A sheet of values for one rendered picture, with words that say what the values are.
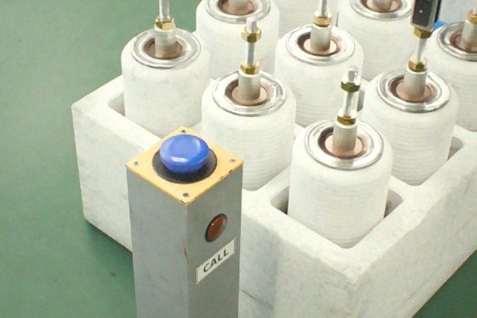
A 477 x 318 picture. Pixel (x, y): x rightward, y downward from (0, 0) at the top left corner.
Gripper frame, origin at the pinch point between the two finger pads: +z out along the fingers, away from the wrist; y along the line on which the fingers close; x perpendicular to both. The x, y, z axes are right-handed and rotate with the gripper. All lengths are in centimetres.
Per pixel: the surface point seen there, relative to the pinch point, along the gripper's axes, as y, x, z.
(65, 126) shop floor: -1, -48, 35
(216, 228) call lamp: 28.6, -6.3, 8.5
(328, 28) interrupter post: -1.9, -10.7, 7.2
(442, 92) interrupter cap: -1.0, 2.8, 9.8
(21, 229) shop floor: 18, -40, 35
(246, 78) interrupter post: 10.2, -13.8, 7.3
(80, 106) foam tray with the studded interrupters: 12.6, -33.3, 17.0
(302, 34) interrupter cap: -3.0, -14.1, 9.7
